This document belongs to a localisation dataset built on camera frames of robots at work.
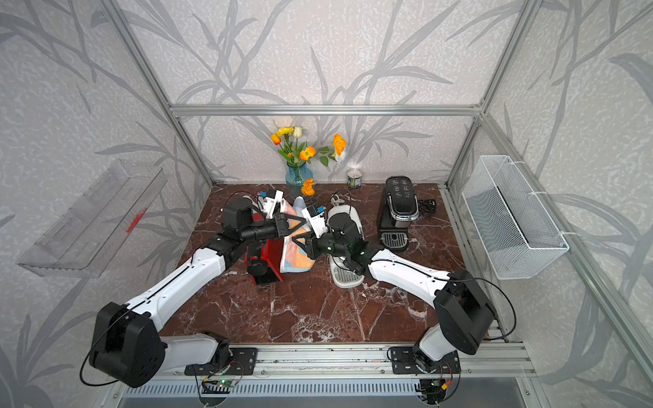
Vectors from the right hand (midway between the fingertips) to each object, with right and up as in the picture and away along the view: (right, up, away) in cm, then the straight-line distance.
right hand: (295, 236), depth 75 cm
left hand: (+3, +4, -1) cm, 5 cm away
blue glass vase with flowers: (0, +26, +6) cm, 27 cm away
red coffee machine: (-10, -7, +1) cm, 12 cm away
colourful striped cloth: (0, -7, 0) cm, 7 cm away
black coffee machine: (+33, +9, +9) cm, 35 cm away
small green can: (+19, +21, +40) cm, 49 cm away
